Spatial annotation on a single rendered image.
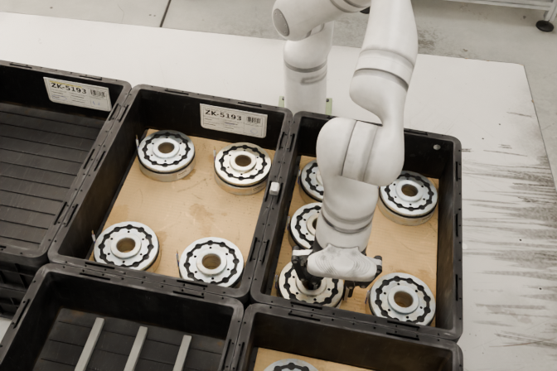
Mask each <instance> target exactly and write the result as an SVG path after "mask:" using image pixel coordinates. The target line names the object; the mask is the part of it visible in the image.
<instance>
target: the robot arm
mask: <svg viewBox="0 0 557 371"><path fill-rule="evenodd" d="M369 6H371V9H370V14H369V19H368V23H367V28H366V34H365V37H364V41H363V44H362V47H361V51H360V54H359V57H358V60H357V63H356V68H355V70H354V74H353V76H352V79H351V84H350V89H349V95H350V97H351V100H352V101H353V102H354V103H355V104H357V105H359V106H360V107H362V108H364V109H366V110H368V111H370V112H371V113H373V114H374V115H376V116H377V117H378V118H379V119H380V120H381V122H382V125H383V127H379V126H376V125H373V124H369V123H363V122H360V121H356V120H354V119H350V118H343V117H339V118H333V119H331V120H330V121H328V122H327V123H326V124H325V125H324V126H323V127H322V129H321V131H320V133H319V135H318V138H317V147H316V149H317V165H318V169H319V171H320V175H321V178H322V184H323V189H324V193H323V199H322V208H321V210H320V212H319V215H318V218H317V227H316V232H315V237H314V242H313V245H312V246H311V247H310V248H309V249H308V250H301V248H300V247H299V246H293V249H292V257H291V263H292V265H293V268H294V270H295V272H296V274H297V276H298V279H299V281H301V282H305V281H307V280H308V281H309V285H308V290H316V289H318V285H319V282H320V280H322V279H323V278H324V277H327V278H334V279H341V280H345V282H344V293H343V297H342V300H343V301H347V298H348V297H350V298H351V297H352V293H353V290H354V288H355V287H358V286H359V287H360V288H367V287H368V286H369V285H370V284H371V283H372V282H373V281H374V280H375V279H376V278H377V277H378V276H379V275H380V274H381V273H382V257H381V256H380V255H376V256H374V257H373V258H370V257H367V256H366V248H367V245H368V242H369V238H370V236H371V229H372V220H373V216H374V213H375V207H376V204H377V200H378V187H377V186H387V185H389V184H391V183H392V182H394V181H395V180H396V179H397V177H398V176H399V175H400V173H401V171H402V168H403V165H404V105H405V100H406V96H407V93H408V89H409V84H410V81H411V78H412V74H413V72H414V66H415V63H416V59H417V54H418V35H417V28H416V24H415V19H414V13H413V9H412V6H411V1H410V0H276V2H275V4H274V7H273V11H272V19H273V24H274V27H275V29H276V31H277V32H278V33H279V35H280V36H282V37H283V38H285V39H287V41H286V43H285V44H284V47H283V87H284V107H285V108H288V109H289V110H291V111H292V113H293V115H294V114H295V113H297V112H299V111H308V112H313V113H322V114H326V97H327V56H328V54H329V53H330V51H331V48H332V36H333V28H334V21H335V20H337V19H340V18H343V17H347V16H350V15H351V14H354V13H356V12H359V11H361V10H363V9H365V8H367V7H369ZM307 259H308V265H307V263H306V261H307Z"/></svg>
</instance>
